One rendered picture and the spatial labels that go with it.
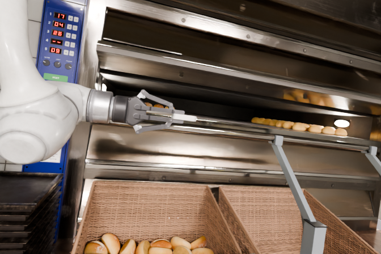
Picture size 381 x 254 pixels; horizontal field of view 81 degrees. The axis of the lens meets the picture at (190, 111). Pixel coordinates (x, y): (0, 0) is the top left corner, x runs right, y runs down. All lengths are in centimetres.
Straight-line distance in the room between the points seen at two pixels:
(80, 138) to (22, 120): 67
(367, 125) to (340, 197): 56
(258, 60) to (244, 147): 48
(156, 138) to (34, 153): 73
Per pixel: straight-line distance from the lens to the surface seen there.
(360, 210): 194
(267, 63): 133
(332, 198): 176
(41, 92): 48
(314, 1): 161
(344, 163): 175
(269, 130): 133
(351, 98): 150
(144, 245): 107
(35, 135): 45
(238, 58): 124
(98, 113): 61
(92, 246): 109
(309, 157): 155
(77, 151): 112
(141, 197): 112
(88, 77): 109
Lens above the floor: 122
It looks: level
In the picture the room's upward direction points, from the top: 8 degrees clockwise
